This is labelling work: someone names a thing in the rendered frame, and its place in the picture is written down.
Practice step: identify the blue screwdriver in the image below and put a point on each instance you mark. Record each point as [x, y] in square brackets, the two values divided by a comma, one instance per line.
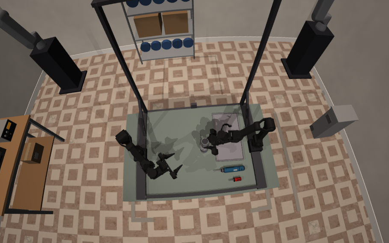
[232, 169]

